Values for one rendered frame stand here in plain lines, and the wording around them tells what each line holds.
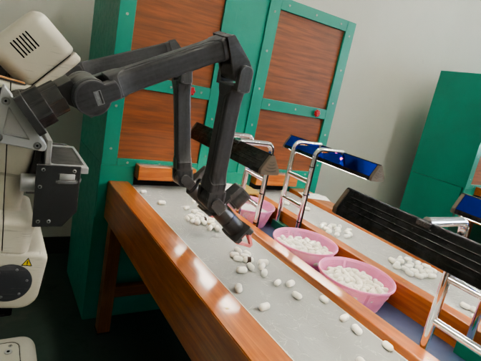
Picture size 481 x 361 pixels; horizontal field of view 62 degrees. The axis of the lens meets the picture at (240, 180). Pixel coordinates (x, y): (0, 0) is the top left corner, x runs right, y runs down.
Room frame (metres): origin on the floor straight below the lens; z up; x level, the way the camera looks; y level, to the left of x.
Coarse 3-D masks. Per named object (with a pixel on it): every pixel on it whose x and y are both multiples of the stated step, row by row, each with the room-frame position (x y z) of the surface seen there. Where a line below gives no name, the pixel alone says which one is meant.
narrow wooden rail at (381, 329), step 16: (256, 240) 1.48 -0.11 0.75; (272, 240) 1.47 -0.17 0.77; (288, 256) 1.34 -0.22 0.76; (304, 272) 1.24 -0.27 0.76; (320, 288) 1.17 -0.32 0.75; (336, 288) 1.17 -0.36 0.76; (352, 304) 1.08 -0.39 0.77; (368, 320) 1.01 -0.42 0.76; (384, 320) 1.03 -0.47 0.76; (384, 336) 0.96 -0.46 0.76; (400, 336) 0.96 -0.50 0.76; (400, 352) 0.91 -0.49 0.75; (416, 352) 0.90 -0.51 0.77
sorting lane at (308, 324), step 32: (160, 192) 1.87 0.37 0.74; (192, 224) 1.53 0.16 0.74; (224, 256) 1.29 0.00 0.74; (256, 256) 1.34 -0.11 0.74; (256, 288) 1.11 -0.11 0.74; (288, 288) 1.15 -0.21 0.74; (256, 320) 0.93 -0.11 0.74; (288, 320) 0.97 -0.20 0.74; (320, 320) 1.00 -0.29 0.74; (352, 320) 1.03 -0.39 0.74; (288, 352) 0.83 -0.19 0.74; (320, 352) 0.85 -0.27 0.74; (352, 352) 0.88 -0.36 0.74; (384, 352) 0.91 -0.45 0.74
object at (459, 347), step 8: (480, 304) 1.07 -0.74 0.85; (480, 312) 1.06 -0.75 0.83; (472, 320) 1.07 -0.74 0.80; (480, 320) 1.06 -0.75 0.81; (472, 328) 1.06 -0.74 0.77; (472, 336) 1.06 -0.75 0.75; (456, 344) 1.08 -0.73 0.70; (456, 352) 1.08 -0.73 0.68; (464, 352) 1.06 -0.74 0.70; (472, 352) 1.04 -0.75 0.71; (472, 360) 1.04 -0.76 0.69; (480, 360) 1.02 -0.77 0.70
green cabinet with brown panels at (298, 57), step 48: (96, 0) 2.22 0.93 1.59; (144, 0) 1.86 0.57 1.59; (192, 0) 1.98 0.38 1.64; (240, 0) 2.12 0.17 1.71; (288, 0) 2.26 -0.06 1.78; (96, 48) 2.11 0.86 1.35; (288, 48) 2.31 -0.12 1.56; (336, 48) 2.50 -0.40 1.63; (144, 96) 1.89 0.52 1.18; (192, 96) 2.01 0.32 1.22; (288, 96) 2.35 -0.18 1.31; (336, 96) 2.53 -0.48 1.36; (96, 144) 1.92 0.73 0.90; (144, 144) 1.91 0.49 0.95; (192, 144) 2.05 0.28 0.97
